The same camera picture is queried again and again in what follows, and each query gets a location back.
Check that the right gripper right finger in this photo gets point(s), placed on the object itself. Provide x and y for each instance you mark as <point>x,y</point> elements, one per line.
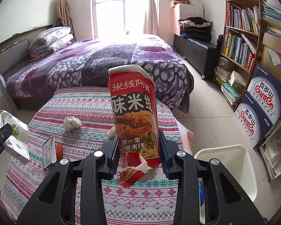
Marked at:
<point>168,150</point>

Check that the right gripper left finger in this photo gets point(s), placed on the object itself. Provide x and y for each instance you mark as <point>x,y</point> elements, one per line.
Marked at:
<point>112,156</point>

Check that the crushed white paper cup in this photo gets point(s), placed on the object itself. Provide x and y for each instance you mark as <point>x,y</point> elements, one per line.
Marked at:
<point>14,134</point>

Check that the orange peel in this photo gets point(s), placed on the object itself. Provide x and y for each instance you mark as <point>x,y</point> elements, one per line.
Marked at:
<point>59,152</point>

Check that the white blue carton box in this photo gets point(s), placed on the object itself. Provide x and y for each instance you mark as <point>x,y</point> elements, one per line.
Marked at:
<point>49,153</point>

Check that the red noodle carton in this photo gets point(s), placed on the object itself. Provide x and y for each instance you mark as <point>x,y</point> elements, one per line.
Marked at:
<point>133,102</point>

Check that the white plastic trash bin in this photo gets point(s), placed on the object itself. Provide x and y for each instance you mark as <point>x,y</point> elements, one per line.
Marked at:
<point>237,161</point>

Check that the stained crumpled tissue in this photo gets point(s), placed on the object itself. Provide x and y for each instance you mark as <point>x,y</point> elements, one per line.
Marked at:
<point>112,133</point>

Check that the patterned striped tablecloth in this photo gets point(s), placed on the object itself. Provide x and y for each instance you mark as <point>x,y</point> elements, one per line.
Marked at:
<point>152,202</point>

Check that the crumpled white tissue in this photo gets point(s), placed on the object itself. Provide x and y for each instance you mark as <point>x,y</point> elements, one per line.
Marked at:
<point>71,123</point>

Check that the purple patterned bed quilt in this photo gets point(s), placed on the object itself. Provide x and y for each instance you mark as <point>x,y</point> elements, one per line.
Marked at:
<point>86,63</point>

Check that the lower Ganten water box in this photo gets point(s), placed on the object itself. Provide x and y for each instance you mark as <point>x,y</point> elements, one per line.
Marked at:
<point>253,120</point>

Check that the ganten water box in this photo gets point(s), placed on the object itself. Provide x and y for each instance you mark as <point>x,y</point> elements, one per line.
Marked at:
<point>266,91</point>
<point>253,120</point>

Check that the black leather bench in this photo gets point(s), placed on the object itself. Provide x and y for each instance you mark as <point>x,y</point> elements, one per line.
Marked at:
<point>202,55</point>

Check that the folded pillows stack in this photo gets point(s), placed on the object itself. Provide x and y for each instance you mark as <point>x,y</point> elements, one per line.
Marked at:
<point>50,41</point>

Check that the upper Ganten water box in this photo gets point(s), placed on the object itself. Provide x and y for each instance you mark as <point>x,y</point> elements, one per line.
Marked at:
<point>266,91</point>

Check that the pink curtain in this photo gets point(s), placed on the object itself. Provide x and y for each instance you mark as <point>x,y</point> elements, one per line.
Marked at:
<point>151,19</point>

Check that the folded clothes pile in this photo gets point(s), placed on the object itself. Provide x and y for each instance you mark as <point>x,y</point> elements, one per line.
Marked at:
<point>195,28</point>

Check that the wooden bookshelf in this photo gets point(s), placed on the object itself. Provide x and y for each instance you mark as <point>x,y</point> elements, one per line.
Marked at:
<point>241,48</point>

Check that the white drawer cabinet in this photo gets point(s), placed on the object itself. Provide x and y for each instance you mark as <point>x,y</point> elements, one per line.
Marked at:
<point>184,11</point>

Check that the large brown cardboard box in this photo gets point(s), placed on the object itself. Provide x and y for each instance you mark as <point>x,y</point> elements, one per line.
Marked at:
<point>271,56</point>

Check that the white wire shelf cart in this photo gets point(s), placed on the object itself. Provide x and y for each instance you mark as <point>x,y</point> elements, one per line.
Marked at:
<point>271,152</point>

